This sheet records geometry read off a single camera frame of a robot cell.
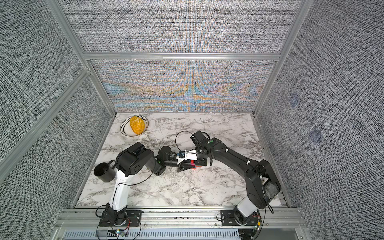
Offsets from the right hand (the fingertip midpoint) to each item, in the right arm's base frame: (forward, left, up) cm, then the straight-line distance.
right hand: (197, 154), depth 86 cm
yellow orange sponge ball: (+24, +41, -3) cm, 48 cm away
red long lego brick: (-6, +3, 0) cm, 7 cm away
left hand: (-3, +1, -8) cm, 9 cm away
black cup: (-8, +54, -6) cm, 55 cm away
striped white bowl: (+25, +51, -7) cm, 57 cm away
